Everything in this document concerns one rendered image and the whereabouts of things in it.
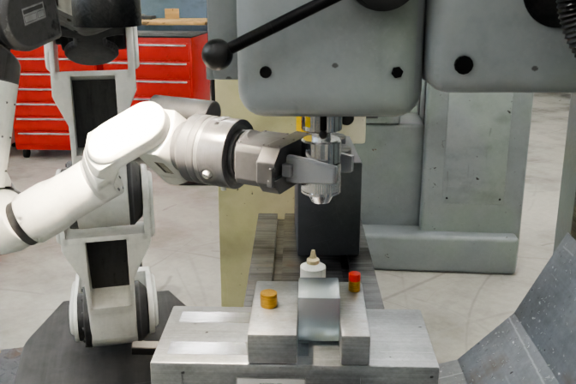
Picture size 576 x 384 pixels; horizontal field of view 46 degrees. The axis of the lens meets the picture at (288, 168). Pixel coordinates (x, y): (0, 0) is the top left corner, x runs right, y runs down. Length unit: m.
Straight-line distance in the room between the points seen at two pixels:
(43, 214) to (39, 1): 0.29
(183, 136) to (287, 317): 0.26
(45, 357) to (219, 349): 0.96
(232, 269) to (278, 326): 1.90
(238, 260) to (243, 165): 1.94
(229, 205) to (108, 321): 1.13
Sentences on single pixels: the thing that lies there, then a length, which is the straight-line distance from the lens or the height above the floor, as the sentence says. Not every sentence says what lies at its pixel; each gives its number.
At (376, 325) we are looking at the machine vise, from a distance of 0.95.
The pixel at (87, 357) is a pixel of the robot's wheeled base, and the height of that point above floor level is 0.57.
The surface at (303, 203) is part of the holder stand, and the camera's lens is 1.29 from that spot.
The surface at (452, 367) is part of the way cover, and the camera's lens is 1.11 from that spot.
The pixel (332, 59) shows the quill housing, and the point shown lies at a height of 1.37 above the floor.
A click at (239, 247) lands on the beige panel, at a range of 2.71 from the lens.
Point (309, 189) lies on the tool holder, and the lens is 0.80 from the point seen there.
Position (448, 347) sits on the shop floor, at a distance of 2.94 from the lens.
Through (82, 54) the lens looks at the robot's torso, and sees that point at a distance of 1.41.
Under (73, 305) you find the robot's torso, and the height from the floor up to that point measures 0.73.
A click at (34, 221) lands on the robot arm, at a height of 1.15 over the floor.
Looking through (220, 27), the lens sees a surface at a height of 1.40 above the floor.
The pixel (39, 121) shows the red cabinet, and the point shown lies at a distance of 5.87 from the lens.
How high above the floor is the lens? 1.45
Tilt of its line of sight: 16 degrees down
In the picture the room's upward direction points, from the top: straight up
